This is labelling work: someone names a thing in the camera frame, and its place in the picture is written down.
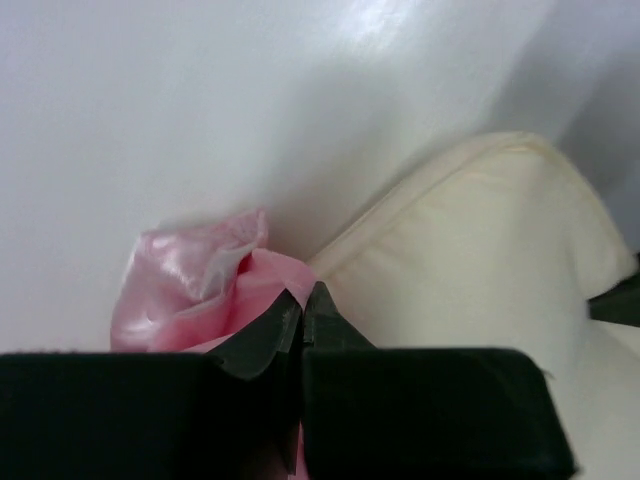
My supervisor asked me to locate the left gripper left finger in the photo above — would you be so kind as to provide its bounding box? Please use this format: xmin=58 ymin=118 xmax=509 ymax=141
xmin=205 ymin=291 xmax=303 ymax=380

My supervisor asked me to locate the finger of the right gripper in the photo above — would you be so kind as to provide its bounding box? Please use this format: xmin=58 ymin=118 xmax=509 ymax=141
xmin=588 ymin=252 xmax=639 ymax=328

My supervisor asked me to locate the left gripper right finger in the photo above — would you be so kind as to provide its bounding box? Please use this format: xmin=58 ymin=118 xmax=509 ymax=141
xmin=303 ymin=282 xmax=374 ymax=350

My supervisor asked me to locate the pink satin pillowcase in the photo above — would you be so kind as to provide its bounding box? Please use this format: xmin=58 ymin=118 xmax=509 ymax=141
xmin=110 ymin=209 xmax=315 ymax=479

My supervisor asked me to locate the cream white pillow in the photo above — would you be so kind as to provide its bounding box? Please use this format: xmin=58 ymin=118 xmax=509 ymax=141
xmin=311 ymin=133 xmax=639 ymax=479

